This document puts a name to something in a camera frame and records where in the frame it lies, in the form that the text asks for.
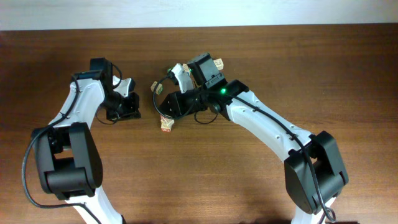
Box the wooden block blue side snail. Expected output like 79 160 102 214
182 63 190 73

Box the wooden block far right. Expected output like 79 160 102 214
213 58 224 70

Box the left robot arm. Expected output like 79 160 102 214
26 58 141 223

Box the wooden block green side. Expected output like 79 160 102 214
150 81 164 95

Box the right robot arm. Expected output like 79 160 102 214
154 53 349 223

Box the wooden block red side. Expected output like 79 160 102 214
160 116 175 132

